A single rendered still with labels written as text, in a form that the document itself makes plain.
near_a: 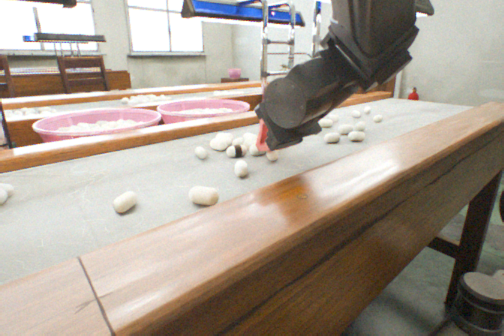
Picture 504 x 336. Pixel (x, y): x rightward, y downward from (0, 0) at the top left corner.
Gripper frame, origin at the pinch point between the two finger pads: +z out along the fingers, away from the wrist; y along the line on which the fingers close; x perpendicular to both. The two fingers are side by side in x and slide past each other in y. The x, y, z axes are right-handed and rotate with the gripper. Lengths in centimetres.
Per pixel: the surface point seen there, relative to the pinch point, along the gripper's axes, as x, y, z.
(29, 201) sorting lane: -2.7, 32.4, 6.4
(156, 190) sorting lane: 2.1, 19.4, 0.8
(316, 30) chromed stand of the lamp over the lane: -34, -47, 5
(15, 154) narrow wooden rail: -13.6, 32.5, 15.2
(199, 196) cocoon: 6.1, 17.4, -5.9
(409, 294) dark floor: 61, -76, 46
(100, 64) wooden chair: -178, -45, 197
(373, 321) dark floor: 59, -54, 48
